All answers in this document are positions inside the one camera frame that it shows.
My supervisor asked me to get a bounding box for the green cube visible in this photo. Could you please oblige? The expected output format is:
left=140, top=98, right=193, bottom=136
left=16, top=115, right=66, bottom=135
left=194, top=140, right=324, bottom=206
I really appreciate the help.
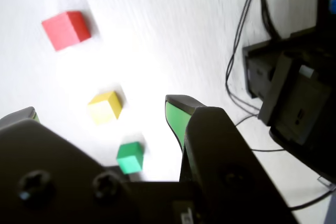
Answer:
left=116, top=142, right=144, bottom=175

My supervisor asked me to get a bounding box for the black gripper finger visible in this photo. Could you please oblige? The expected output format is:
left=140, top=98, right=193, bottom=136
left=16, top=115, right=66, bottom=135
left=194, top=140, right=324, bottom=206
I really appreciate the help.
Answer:
left=164, top=94, right=300, bottom=224
left=0, top=106, right=139, bottom=224

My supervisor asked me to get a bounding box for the red cube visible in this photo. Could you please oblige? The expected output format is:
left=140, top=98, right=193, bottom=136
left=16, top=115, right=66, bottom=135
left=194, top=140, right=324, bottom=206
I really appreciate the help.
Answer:
left=41, top=10, right=92, bottom=51

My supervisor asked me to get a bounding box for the yellow cube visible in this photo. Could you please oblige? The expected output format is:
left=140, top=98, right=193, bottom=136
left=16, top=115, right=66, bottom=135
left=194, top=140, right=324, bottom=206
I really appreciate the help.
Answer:
left=88, top=90, right=123, bottom=125

